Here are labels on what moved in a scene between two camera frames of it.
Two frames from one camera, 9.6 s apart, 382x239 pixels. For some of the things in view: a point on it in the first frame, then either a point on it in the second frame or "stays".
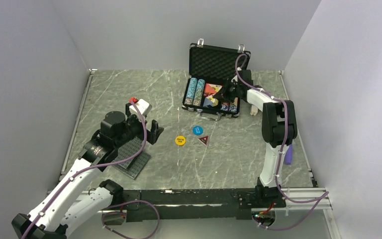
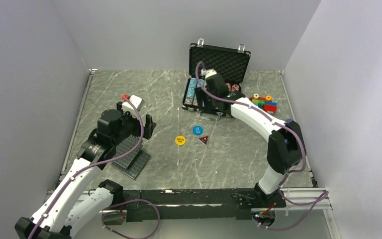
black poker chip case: [209, 67] stays
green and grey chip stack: [199, 92] stays
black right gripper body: [234, 88] → [209, 101]
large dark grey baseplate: [127, 150] stays
